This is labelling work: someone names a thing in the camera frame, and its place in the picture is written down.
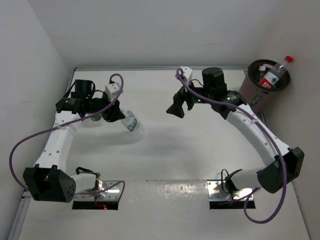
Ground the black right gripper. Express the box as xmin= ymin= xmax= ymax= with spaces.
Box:
xmin=166 ymin=76 xmax=213 ymax=118

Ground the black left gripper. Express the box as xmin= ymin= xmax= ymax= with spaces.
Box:
xmin=85 ymin=91 xmax=125 ymax=122

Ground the blue label clear bottle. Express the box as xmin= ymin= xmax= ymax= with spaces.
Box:
xmin=120 ymin=109 xmax=144 ymax=142

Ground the red cap labelled bottle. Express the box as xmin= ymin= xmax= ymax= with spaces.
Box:
xmin=258 ymin=55 xmax=294 ymax=89

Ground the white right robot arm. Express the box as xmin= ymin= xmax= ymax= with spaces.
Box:
xmin=166 ymin=66 xmax=305 ymax=194

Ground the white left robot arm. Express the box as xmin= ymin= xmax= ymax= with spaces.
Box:
xmin=23 ymin=79 xmax=125 ymax=203

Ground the brown bin black rim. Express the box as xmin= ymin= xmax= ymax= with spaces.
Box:
xmin=239 ymin=56 xmax=293 ymax=113

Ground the green label clear bottle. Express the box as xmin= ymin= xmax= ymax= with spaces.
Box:
xmin=82 ymin=114 xmax=104 ymax=128

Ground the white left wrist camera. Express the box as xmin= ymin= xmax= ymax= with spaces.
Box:
xmin=104 ymin=82 xmax=121 ymax=102

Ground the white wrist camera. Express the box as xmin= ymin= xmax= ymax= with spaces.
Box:
xmin=104 ymin=82 xmax=121 ymax=102
xmin=180 ymin=66 xmax=193 ymax=85

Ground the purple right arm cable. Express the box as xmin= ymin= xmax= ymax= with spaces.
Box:
xmin=176 ymin=67 xmax=288 ymax=224

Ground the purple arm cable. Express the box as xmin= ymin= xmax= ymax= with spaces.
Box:
xmin=176 ymin=67 xmax=288 ymax=224
xmin=9 ymin=73 xmax=126 ymax=201

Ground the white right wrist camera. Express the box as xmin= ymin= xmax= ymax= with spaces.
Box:
xmin=180 ymin=66 xmax=193 ymax=85

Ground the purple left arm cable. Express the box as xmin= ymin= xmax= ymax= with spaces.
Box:
xmin=9 ymin=73 xmax=126 ymax=201

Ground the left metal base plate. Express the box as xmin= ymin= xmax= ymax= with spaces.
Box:
xmin=74 ymin=180 xmax=125 ymax=202

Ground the metal base plate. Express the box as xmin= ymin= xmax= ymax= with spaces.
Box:
xmin=74 ymin=180 xmax=125 ymax=202
xmin=206 ymin=180 xmax=253 ymax=203

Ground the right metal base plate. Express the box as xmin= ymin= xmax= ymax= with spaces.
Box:
xmin=206 ymin=180 xmax=253 ymax=203

